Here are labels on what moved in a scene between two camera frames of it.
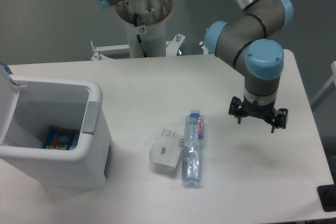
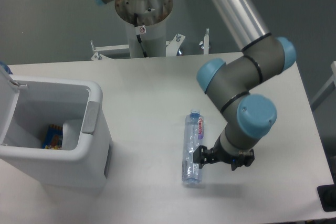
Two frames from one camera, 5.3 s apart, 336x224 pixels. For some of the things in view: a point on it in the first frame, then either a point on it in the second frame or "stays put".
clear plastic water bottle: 192,162 stays put
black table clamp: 327,195 stays put
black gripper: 239,109 to 220,155
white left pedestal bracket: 110,52 stays put
